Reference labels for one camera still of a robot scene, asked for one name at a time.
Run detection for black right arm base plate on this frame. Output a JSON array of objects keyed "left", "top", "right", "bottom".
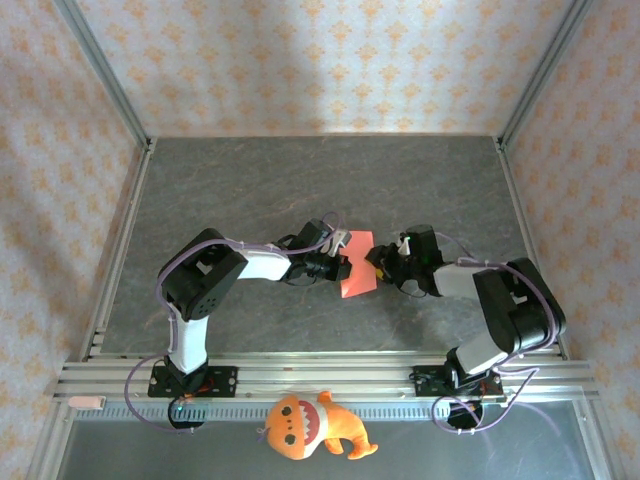
[{"left": 410, "top": 365, "right": 504, "bottom": 400}]

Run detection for aluminium frame post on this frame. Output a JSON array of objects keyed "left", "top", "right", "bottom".
[
  {"left": 52, "top": 0, "right": 156, "bottom": 154},
  {"left": 492, "top": 0, "right": 596, "bottom": 151}
]

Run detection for aluminium table side rail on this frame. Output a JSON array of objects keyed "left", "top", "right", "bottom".
[
  {"left": 77, "top": 138, "right": 157, "bottom": 362},
  {"left": 492, "top": 137, "right": 572, "bottom": 362}
]

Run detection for orange shark plush toy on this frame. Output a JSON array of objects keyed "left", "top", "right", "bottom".
[{"left": 257, "top": 389, "right": 380, "bottom": 462}]

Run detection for small pink block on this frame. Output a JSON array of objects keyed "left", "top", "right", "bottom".
[{"left": 68, "top": 395, "right": 107, "bottom": 411}]

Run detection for pink square paper sheet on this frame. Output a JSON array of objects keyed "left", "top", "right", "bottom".
[{"left": 338, "top": 229, "right": 379, "bottom": 300}]

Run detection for aluminium lower frame bar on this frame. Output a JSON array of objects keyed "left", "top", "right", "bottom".
[
  {"left": 24, "top": 407, "right": 76, "bottom": 480},
  {"left": 572, "top": 399, "right": 626, "bottom": 480}
]

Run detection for black round cable port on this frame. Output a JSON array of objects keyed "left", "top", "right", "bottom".
[
  {"left": 446, "top": 399, "right": 485, "bottom": 432},
  {"left": 168, "top": 398, "right": 207, "bottom": 434}
]

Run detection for grey slotted cable duct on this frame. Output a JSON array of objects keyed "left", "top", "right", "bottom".
[{"left": 74, "top": 402, "right": 506, "bottom": 422}]

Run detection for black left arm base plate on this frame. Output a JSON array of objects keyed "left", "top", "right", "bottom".
[{"left": 148, "top": 365, "right": 239, "bottom": 400}]

